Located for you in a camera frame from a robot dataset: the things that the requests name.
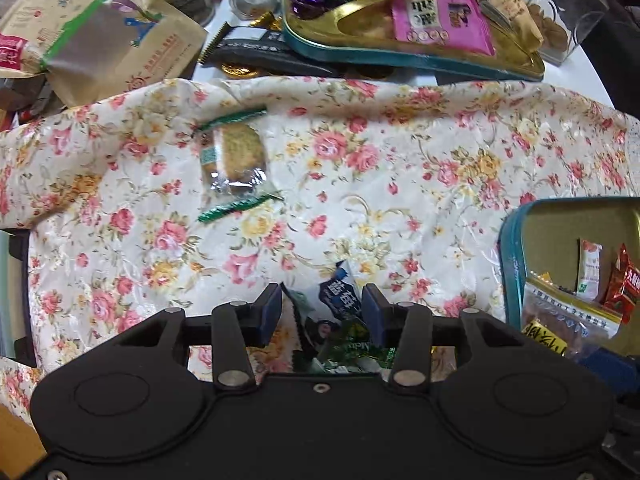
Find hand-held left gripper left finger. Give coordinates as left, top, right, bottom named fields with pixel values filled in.
left=112, top=283, right=282, bottom=393

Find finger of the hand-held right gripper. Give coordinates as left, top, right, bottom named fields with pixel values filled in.
left=575, top=347, right=640, bottom=396

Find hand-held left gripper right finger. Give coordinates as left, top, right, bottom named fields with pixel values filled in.
left=362, top=283, right=531, bottom=395

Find blue white snack packet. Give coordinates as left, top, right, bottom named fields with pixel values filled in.
left=280, top=260, right=368, bottom=361

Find clear bag brown snack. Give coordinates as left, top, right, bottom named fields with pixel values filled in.
left=520, top=275, right=623, bottom=357

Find red snack packet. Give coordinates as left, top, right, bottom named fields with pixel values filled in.
left=600, top=244, right=640, bottom=323

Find small white green packet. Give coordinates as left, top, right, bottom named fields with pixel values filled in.
left=576, top=239, right=603, bottom=301

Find gold rectangular tin tray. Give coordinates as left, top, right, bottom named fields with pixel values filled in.
left=279, top=0, right=546, bottom=82
left=500, top=197, right=640, bottom=361

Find floral tablecloth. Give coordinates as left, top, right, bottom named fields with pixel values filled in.
left=0, top=76, right=640, bottom=411

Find biscuit packet green ends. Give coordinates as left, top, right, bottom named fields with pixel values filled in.
left=195, top=106, right=284, bottom=223

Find black snack packet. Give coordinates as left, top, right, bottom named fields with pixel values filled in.
left=200, top=40, right=346, bottom=78

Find pink snack packet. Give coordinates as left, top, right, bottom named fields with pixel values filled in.
left=387, top=0, right=496, bottom=56

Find kraft paper bag tree print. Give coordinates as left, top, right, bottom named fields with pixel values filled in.
left=0, top=0, right=208, bottom=108

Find small kraft snack packet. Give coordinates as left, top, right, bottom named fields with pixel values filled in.
left=487, top=0, right=543, bottom=53

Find glass jar with cookies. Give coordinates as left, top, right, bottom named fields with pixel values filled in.
left=525, top=0, right=608, bottom=66

